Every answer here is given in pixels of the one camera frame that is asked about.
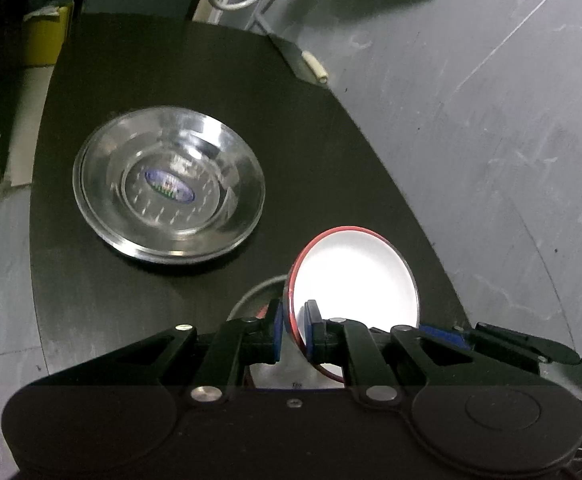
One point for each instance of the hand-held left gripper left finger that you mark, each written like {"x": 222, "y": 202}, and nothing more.
{"x": 274, "y": 336}

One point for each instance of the steel plate with sticker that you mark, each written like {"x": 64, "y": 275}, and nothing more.
{"x": 171, "y": 185}

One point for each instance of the short white tube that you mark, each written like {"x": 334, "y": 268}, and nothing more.
{"x": 316, "y": 67}

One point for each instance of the stainless steel bowl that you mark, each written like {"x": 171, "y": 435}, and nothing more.
{"x": 83, "y": 205}

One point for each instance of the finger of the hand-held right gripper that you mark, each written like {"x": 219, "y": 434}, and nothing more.
{"x": 526, "y": 342}

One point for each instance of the yellow box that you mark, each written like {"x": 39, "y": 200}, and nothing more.
{"x": 46, "y": 35}

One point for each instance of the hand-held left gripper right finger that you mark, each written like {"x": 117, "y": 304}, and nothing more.
{"x": 315, "y": 335}

